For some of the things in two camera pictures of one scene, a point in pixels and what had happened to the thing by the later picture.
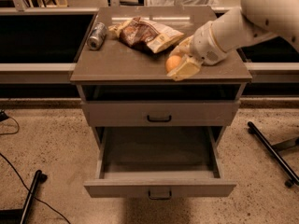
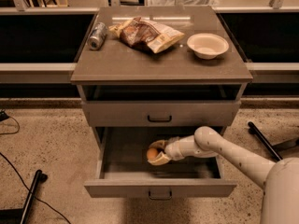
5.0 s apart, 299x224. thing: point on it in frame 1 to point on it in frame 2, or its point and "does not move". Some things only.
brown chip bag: x=149 y=34 does not move
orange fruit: x=172 y=63 to x=151 y=153
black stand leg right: x=275 y=151 does not move
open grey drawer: x=159 y=163 does not move
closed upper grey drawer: x=164 y=113 does not move
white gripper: x=204 y=44 to x=173 y=150
